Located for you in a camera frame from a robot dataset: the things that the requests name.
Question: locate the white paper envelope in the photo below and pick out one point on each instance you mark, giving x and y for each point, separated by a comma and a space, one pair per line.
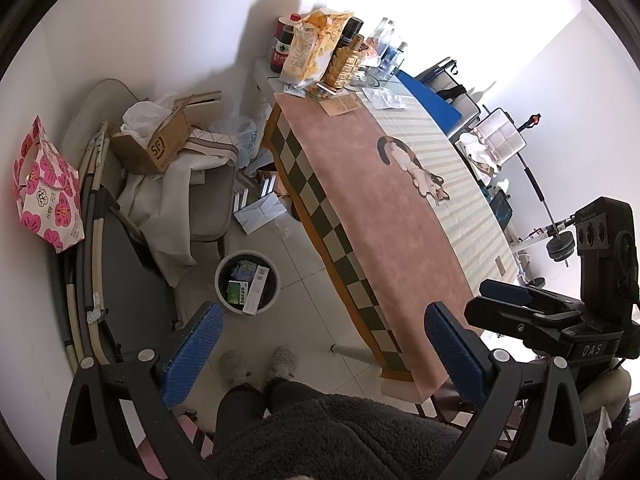
260, 212

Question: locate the white table leg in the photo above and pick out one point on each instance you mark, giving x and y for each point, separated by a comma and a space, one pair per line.
355, 351

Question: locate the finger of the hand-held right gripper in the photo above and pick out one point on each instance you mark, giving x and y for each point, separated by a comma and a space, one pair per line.
500, 315
505, 290

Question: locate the dark soy sauce bottle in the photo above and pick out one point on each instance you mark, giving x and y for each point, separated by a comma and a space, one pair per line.
282, 50

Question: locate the brown paper card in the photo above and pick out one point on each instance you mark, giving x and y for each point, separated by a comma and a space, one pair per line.
341, 105

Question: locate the grey fluffy slipper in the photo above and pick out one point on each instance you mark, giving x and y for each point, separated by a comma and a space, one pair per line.
281, 364
235, 367

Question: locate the pink cat print tablecloth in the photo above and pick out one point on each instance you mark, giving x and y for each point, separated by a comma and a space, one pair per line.
375, 210

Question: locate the grey fleece robe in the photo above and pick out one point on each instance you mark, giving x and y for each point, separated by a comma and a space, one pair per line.
350, 440

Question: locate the clear plastic packet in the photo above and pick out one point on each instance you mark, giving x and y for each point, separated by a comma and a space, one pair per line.
385, 98

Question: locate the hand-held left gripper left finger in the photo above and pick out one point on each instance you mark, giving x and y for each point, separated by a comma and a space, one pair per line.
197, 350

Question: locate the black dumbbell weights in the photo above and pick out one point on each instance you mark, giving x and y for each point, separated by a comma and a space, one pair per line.
560, 249

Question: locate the yellow chips bag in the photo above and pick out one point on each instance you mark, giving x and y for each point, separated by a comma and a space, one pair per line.
305, 55

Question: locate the white plastic bag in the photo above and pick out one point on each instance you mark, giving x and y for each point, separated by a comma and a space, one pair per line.
142, 115

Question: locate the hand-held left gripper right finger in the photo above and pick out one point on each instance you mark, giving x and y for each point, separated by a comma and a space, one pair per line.
452, 355

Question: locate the cardboard box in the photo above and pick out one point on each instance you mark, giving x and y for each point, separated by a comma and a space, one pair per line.
160, 145

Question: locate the white round trash bin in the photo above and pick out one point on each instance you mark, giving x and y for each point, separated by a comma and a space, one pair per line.
220, 280

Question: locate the cream cloth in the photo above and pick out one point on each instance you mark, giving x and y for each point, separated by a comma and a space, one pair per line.
600, 392

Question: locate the blue board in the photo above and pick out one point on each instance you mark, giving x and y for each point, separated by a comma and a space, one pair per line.
430, 100

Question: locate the black bottle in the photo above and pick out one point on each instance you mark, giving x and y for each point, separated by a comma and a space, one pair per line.
352, 27

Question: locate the clear glass bottle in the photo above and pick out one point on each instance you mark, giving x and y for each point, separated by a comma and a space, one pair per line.
395, 57
381, 35

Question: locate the pink plastic stool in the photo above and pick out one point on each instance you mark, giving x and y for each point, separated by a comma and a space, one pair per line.
185, 427

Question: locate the white cloth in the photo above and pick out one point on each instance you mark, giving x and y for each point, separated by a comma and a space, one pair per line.
165, 210

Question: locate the person's dark trouser leg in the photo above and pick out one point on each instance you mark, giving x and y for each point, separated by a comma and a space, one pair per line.
240, 405
292, 392

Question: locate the small colourful packet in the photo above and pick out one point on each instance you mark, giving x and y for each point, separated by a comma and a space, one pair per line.
307, 91

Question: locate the pink floral paper bag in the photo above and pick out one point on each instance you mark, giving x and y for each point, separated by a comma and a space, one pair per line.
47, 195

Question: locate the black metal bar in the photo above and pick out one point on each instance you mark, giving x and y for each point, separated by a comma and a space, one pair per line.
537, 185

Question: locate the grey chair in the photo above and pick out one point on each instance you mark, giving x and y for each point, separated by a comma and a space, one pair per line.
215, 205

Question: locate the white side table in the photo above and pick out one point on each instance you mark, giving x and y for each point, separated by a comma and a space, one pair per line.
265, 80

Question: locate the folded metal cot frame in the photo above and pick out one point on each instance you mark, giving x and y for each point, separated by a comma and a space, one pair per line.
87, 260

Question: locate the gold textured bottle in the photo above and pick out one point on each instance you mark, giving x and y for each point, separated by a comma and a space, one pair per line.
342, 65

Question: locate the wooden chair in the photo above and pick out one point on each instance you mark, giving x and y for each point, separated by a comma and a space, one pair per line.
450, 405

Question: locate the clear plastic bag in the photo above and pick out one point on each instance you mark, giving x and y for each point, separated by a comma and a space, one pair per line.
245, 135

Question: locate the white exercise machine frame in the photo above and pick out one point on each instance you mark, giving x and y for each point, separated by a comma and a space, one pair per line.
537, 232

